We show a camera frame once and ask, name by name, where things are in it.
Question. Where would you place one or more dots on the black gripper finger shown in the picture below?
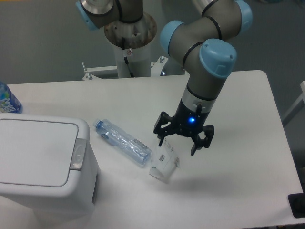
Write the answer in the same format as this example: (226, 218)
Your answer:
(163, 127)
(199, 143)

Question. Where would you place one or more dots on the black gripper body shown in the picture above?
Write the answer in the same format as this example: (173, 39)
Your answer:
(188, 123)

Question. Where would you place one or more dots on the white push-lid trash can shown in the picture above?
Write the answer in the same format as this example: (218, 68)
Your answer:
(47, 163)

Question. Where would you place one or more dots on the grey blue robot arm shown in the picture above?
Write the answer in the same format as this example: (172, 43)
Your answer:
(200, 47)

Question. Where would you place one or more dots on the clear blue plastic bottle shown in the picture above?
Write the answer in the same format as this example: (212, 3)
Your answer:
(128, 145)

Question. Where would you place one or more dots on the black table corner device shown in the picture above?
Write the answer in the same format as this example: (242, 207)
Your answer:
(297, 204)

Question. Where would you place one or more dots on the blue labelled water bottle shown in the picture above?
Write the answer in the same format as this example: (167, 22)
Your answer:
(8, 101)

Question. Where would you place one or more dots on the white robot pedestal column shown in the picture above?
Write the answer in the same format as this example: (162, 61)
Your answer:
(131, 43)

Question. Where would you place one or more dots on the white frame at right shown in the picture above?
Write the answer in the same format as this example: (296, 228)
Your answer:
(296, 106)

